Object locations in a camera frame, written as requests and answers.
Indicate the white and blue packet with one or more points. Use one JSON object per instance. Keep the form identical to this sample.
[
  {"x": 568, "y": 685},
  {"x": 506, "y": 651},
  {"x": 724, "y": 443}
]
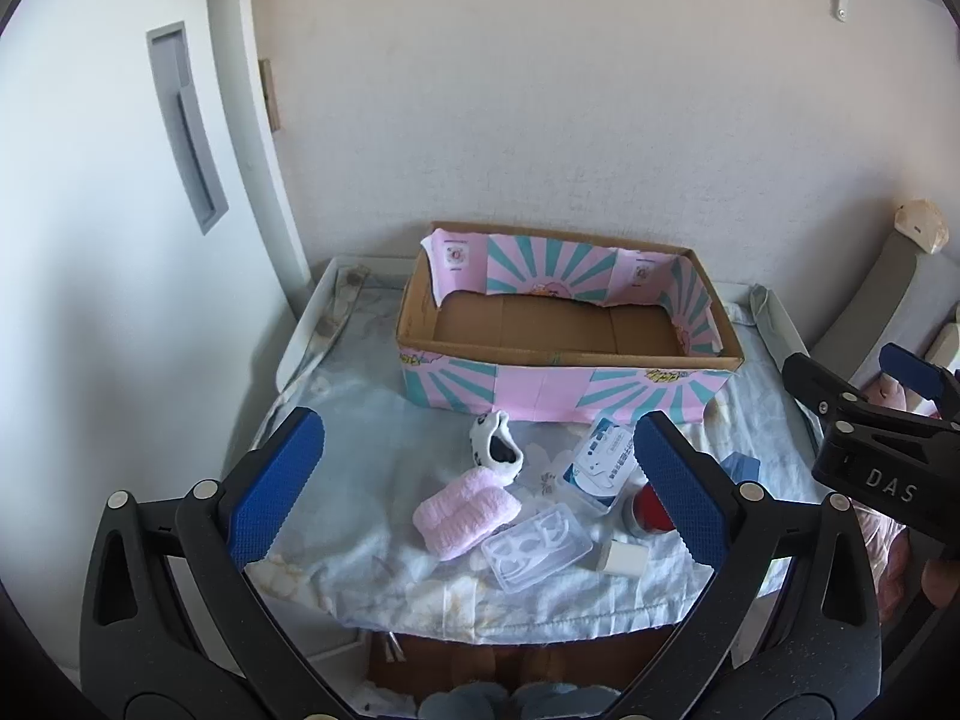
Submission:
[{"x": 600, "y": 465}]

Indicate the black and white sock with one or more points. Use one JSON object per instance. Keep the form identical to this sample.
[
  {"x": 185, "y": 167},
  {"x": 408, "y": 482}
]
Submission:
[{"x": 487, "y": 435}]

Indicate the white charger adapter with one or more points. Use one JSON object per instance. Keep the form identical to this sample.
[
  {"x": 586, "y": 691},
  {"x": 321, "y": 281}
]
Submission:
[{"x": 622, "y": 559}]

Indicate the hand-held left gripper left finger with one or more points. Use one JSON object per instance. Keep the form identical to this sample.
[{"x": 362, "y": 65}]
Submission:
[{"x": 274, "y": 487}]

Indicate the small blue box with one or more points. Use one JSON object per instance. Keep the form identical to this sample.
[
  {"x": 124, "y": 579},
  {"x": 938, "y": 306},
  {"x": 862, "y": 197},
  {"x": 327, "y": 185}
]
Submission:
[{"x": 742, "y": 467}]

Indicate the door hinge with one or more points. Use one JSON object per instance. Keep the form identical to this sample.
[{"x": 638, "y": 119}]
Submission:
[{"x": 269, "y": 94}]

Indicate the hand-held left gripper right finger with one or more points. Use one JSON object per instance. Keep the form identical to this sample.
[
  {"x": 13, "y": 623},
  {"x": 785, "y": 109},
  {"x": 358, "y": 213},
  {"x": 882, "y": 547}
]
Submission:
[{"x": 682, "y": 495}]

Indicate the beige plush toy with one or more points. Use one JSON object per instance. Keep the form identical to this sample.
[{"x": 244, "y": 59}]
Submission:
[{"x": 922, "y": 225}]

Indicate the red round lid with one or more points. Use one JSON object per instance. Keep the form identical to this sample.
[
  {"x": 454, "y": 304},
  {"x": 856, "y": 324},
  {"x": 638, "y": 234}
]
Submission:
[{"x": 649, "y": 516}]

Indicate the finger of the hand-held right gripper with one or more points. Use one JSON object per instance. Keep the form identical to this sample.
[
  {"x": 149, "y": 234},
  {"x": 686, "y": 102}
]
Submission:
[
  {"x": 814, "y": 379},
  {"x": 911, "y": 367}
]

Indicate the light blue floral cloth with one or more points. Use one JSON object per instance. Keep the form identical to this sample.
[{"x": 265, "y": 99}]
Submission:
[{"x": 360, "y": 450}]

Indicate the white door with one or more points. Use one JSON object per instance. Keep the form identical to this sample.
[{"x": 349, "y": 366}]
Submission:
[{"x": 90, "y": 315}]

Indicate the grey sofa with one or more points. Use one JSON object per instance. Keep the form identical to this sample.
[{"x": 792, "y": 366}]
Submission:
[{"x": 877, "y": 292}]

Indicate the pink cloth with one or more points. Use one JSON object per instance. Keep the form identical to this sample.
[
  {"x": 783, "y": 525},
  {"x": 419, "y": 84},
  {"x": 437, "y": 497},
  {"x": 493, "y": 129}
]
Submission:
[{"x": 885, "y": 555}]

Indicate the clear plastic case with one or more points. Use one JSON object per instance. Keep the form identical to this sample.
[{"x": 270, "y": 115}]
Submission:
[{"x": 536, "y": 547}]

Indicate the pink striped cardboard box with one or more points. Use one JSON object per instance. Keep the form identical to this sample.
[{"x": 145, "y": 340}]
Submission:
[{"x": 547, "y": 330}]

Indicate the pink towel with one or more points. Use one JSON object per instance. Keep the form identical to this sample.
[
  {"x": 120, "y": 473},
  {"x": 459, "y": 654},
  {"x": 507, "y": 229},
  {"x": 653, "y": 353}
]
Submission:
[{"x": 465, "y": 514}]

